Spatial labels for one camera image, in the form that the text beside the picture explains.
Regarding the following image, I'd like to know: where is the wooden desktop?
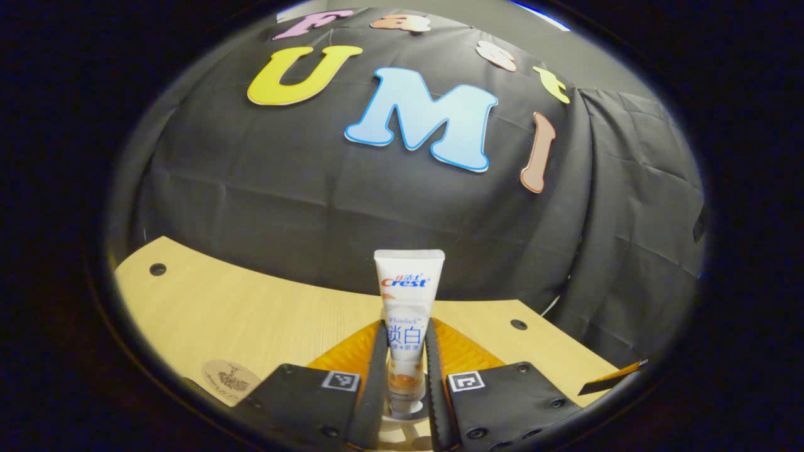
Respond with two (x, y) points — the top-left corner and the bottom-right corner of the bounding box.
(114, 235), (619, 452)

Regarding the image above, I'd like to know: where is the black backdrop cloth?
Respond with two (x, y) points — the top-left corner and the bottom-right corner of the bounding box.
(107, 6), (707, 371)

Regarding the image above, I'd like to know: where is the round cork coaster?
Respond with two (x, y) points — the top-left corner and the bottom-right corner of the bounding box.
(201, 358), (262, 406)

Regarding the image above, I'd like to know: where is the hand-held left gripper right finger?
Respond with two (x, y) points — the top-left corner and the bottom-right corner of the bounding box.
(425, 317), (585, 452)

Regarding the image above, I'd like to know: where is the white toothpaste tube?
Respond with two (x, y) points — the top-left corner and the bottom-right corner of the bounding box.
(374, 249), (446, 420)

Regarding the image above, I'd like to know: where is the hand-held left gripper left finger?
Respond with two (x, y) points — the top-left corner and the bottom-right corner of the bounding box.
(242, 319), (390, 451)

